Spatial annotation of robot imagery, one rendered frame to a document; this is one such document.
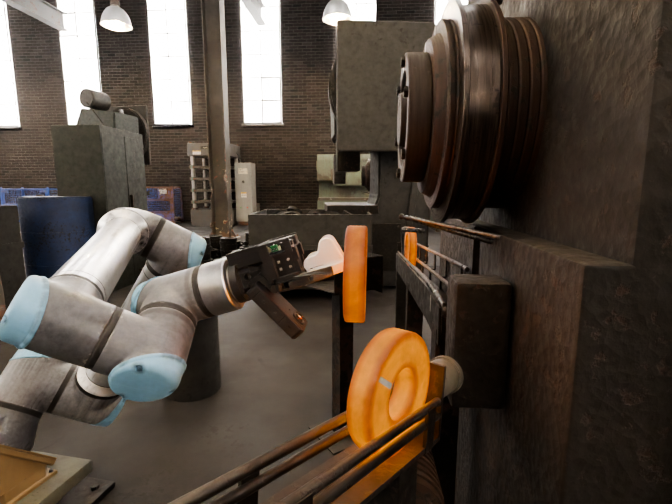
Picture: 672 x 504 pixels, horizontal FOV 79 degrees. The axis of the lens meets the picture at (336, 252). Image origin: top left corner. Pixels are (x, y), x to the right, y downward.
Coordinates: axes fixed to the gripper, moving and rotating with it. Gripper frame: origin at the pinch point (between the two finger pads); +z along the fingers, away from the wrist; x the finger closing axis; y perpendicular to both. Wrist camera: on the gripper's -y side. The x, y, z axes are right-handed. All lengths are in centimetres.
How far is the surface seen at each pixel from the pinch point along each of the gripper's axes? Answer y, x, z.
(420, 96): 24.6, 19.5, 19.8
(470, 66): 25.6, 11.6, 27.8
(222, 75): 258, 674, -183
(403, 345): -8.5, -17.3, 4.1
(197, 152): 196, 934, -367
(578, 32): 24.1, 3.8, 42.0
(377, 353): -7.5, -19.9, 1.0
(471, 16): 35, 17, 32
